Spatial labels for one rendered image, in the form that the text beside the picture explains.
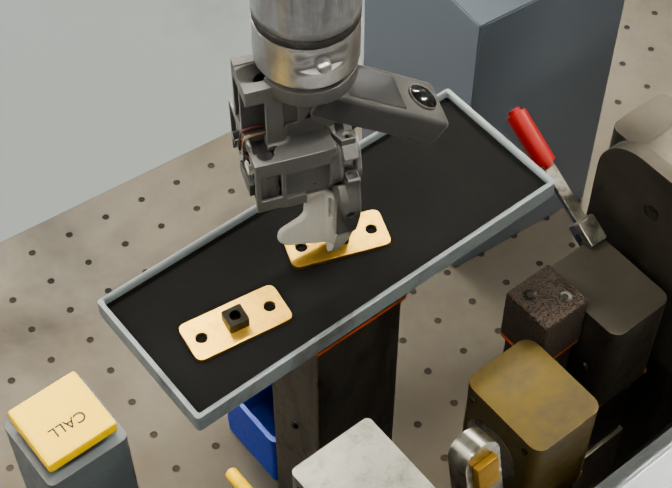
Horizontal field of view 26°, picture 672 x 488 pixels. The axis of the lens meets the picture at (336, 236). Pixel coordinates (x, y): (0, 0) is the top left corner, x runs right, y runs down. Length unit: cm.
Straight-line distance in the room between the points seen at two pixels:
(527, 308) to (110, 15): 196
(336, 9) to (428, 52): 62
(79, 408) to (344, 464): 21
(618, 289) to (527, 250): 50
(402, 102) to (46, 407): 35
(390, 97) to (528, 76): 51
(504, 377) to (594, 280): 13
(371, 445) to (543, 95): 59
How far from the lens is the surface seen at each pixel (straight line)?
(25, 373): 170
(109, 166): 279
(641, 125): 141
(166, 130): 284
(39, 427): 111
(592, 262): 129
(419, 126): 108
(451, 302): 172
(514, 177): 124
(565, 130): 169
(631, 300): 128
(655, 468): 129
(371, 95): 105
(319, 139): 105
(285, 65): 98
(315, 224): 112
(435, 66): 156
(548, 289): 125
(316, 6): 94
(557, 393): 121
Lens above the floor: 210
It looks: 52 degrees down
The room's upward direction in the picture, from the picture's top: straight up
